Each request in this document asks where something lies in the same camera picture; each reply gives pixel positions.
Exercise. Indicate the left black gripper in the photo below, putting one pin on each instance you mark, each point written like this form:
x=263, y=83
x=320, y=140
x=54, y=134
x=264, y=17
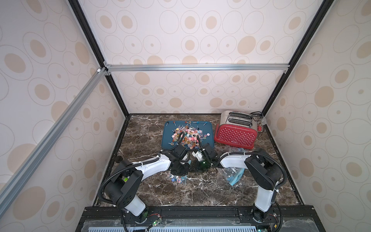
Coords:
x=186, y=171

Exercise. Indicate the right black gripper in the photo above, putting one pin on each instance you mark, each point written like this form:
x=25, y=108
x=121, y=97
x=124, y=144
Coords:
x=204, y=164

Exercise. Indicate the candy ziploc bag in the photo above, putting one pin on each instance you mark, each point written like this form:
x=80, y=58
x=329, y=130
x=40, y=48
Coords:
x=178, y=179
x=233, y=175

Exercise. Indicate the teal plastic tray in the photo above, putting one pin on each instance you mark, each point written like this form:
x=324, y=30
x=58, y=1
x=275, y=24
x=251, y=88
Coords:
x=187, y=135

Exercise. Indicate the candy ziploc bag front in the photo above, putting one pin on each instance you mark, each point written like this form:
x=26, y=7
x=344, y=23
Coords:
x=233, y=175

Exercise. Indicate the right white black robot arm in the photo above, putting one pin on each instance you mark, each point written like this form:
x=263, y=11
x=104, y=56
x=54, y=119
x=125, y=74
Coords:
x=268, y=173

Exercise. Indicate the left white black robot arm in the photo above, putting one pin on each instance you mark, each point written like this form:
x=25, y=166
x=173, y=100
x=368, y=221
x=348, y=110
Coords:
x=120, y=189

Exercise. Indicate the poured candy pile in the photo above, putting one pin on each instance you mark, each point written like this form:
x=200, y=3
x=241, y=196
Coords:
x=189, y=135

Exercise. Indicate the red silver toaster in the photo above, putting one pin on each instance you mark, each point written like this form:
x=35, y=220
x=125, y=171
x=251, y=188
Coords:
x=237, y=129

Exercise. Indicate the brown spice jar black cap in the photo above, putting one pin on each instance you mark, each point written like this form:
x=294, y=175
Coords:
x=118, y=159

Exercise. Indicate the horizontal aluminium frame bar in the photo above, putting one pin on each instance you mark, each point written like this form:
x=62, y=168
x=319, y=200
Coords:
x=198, y=67

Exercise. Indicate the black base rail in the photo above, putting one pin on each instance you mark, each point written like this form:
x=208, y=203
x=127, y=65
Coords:
x=202, y=219

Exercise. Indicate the left slanted aluminium frame bar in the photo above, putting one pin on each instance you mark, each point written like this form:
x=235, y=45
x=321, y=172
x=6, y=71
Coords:
x=30, y=165

